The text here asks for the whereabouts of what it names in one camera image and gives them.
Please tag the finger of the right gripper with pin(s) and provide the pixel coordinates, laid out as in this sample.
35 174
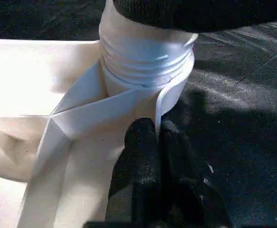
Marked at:
200 12

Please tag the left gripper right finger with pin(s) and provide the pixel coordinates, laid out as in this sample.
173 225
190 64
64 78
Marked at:
188 185

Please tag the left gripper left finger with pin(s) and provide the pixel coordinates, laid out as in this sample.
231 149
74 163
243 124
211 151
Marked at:
138 180

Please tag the white plastic table leg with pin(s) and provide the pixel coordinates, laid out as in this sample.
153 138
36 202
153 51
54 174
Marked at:
143 52

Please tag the white compartment tray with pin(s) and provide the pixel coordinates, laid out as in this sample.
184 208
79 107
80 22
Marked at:
58 95

